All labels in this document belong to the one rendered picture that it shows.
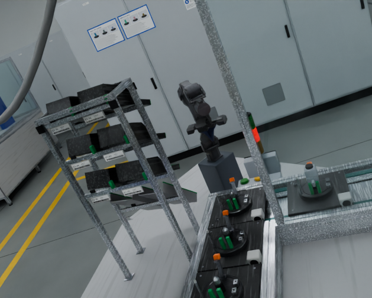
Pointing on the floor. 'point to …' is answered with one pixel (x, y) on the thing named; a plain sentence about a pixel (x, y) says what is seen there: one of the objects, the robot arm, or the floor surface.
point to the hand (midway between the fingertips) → (210, 134)
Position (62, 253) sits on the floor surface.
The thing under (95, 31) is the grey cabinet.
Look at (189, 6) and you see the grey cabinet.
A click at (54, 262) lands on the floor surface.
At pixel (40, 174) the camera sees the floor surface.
